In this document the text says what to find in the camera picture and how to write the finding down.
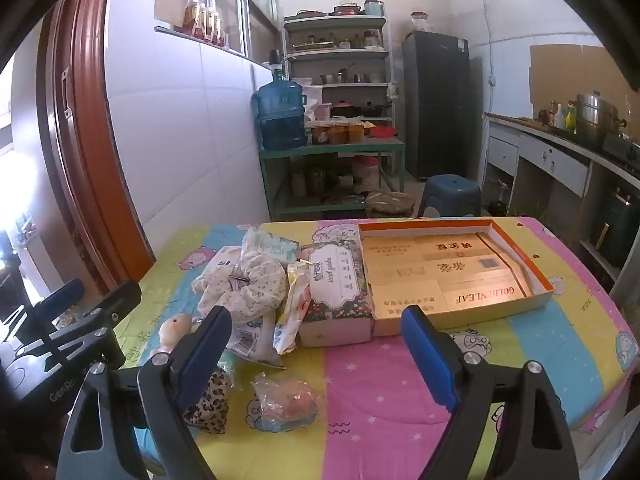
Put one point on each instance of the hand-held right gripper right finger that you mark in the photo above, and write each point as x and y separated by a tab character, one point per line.
430	360

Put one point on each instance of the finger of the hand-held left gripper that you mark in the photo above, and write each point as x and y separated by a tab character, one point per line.
60	297
105	310

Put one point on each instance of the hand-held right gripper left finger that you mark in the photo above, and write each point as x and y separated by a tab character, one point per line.
200	360

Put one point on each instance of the green egg toy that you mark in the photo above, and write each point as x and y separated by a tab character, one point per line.
229	367

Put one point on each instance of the plush bear purple dress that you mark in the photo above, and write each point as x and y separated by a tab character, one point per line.
175	327

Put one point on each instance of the purple white snack packet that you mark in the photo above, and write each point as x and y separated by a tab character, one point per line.
252	342

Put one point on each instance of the shallow orange-rimmed cardboard box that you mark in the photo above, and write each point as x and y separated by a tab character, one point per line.
450	270

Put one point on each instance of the yellow snack packet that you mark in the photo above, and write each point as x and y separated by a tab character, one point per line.
295	305

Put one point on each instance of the green floral tissue pack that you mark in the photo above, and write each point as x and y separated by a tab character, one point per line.
270	245

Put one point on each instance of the leopard print pouch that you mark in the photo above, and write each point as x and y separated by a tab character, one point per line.
212	402

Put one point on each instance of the white floral cloth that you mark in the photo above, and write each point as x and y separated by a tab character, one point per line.
250	280

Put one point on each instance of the wrapped bun in plastic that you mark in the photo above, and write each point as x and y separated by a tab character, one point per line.
287	402

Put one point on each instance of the flat floral plastic packet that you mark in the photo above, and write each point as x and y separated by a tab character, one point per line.
335	285

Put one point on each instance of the woven seat stool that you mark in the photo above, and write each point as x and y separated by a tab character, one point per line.
390	205

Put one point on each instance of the blue plastic stool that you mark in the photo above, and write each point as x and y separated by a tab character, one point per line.
450	187

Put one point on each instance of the white jar red lid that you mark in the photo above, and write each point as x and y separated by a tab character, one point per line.
365	175

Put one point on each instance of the dark green air fryer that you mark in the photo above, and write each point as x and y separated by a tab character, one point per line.
617	230

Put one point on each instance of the red plastic bowl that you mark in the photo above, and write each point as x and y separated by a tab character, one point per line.
382	132

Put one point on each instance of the green metal table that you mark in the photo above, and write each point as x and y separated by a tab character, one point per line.
330	149

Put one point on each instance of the tub of orange food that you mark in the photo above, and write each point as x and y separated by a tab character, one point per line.
338	135
357	134
320	136

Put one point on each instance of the white kitchen counter cabinet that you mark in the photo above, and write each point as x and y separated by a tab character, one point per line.
560	160

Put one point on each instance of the black refrigerator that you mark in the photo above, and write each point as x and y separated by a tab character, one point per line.
437	110

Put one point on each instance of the blue water jug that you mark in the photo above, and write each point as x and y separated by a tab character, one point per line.
280	110

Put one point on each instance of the white bottle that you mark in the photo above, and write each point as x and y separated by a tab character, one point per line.
559	117

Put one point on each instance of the green yellow bottle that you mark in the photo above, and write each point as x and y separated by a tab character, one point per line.
570	119

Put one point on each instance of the gas stove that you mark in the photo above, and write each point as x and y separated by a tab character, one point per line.
622	147

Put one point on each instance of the steel steamer pot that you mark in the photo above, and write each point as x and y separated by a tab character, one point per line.
597	120

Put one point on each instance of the row of red sauce bottles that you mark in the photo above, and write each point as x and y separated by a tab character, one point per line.
202	22

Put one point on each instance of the white shelf rack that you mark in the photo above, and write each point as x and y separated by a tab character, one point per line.
340	52

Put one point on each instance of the glass jar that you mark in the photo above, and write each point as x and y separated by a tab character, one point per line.
421	22

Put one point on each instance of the teal enamel pot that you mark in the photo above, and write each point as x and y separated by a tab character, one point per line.
374	7

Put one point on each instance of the red pan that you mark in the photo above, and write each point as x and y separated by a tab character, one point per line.
346	9

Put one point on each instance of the brown door frame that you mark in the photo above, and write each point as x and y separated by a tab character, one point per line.
75	135

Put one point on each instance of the cardboard wall panels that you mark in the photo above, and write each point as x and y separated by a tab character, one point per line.
560	70

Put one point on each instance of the aluminium frame window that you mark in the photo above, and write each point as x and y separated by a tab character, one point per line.
212	5

